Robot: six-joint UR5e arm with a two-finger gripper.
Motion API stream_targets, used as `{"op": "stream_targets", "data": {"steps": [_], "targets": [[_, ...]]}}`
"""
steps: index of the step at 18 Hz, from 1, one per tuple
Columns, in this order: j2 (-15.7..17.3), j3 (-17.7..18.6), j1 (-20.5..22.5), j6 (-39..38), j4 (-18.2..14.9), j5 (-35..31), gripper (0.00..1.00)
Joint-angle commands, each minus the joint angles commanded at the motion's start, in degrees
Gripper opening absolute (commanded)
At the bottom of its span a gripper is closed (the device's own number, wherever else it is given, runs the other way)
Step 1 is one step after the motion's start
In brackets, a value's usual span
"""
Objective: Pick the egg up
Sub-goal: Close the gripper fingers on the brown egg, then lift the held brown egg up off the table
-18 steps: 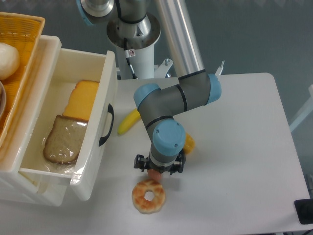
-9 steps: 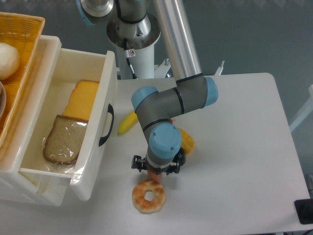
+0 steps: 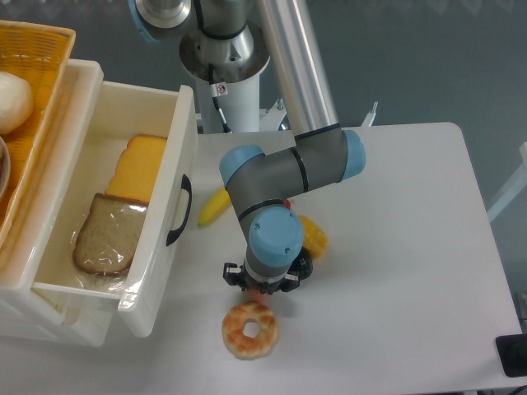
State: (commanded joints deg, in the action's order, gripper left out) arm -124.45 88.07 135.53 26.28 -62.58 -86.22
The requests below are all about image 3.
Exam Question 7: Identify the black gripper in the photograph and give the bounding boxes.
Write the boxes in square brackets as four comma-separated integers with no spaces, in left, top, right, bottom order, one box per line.
[222,249,313,294]

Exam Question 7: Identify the brown egg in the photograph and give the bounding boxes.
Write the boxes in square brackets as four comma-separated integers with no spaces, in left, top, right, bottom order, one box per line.
[246,288,269,304]

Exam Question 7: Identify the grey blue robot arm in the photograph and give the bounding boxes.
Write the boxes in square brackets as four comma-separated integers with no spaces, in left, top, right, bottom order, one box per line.
[128,1,366,294]

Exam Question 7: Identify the yellow toy corn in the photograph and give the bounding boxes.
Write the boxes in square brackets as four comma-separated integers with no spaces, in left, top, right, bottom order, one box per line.
[298,215,329,259]

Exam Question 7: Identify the glazed toy donut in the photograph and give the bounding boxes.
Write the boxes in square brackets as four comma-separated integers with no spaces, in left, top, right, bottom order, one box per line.
[222,301,279,360]

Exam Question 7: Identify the yellow toy banana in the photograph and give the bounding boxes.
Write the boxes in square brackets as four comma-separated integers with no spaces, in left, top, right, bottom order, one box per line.
[198,188,231,227]

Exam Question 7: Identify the white plastic drawer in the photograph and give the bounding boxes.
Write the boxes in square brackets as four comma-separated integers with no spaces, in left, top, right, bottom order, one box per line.
[32,82,198,346]

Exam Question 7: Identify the brown bread slice wrapped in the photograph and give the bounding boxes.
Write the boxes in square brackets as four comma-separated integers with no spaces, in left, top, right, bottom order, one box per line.
[72,193,148,277]

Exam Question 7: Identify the white drawer cabinet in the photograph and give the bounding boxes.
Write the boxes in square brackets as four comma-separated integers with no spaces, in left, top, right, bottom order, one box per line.
[1,59,110,346]

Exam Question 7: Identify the black device at edge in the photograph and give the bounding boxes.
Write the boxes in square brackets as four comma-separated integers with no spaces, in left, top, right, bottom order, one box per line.
[495,334,527,378]

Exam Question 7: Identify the grey bowl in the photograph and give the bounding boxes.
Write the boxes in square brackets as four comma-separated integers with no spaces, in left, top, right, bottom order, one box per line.
[0,137,11,198]

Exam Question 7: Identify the white round bun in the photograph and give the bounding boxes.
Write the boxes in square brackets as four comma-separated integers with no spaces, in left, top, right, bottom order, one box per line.
[0,72,33,135]

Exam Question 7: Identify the yellow woven basket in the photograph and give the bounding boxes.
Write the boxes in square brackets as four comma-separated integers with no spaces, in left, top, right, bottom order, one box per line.
[1,20,76,242]

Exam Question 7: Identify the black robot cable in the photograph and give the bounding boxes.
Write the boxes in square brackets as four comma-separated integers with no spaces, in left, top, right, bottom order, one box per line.
[208,62,234,134]

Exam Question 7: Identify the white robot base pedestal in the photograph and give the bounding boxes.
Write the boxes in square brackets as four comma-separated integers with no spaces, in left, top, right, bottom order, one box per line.
[180,21,270,134]

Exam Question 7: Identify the white frame at right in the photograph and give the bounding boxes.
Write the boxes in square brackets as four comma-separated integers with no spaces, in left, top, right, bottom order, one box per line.
[487,142,526,222]

